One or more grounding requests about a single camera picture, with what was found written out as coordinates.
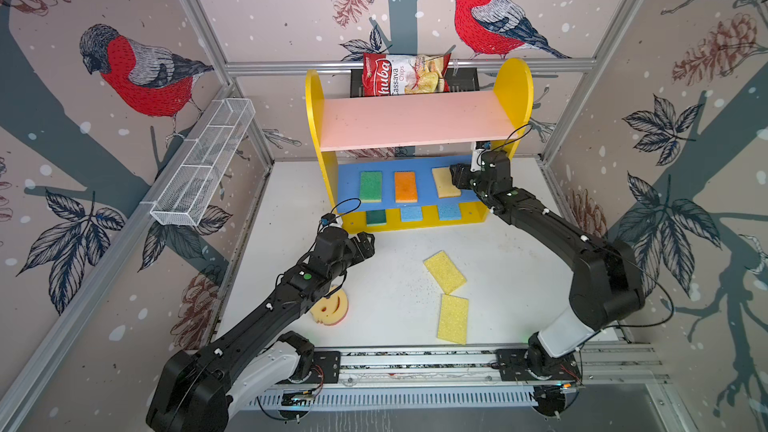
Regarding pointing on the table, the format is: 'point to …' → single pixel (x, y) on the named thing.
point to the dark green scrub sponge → (376, 217)
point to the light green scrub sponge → (371, 186)
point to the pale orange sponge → (444, 183)
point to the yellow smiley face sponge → (332, 309)
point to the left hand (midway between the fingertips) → (364, 241)
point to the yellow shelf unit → (387, 155)
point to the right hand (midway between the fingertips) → (453, 170)
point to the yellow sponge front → (453, 319)
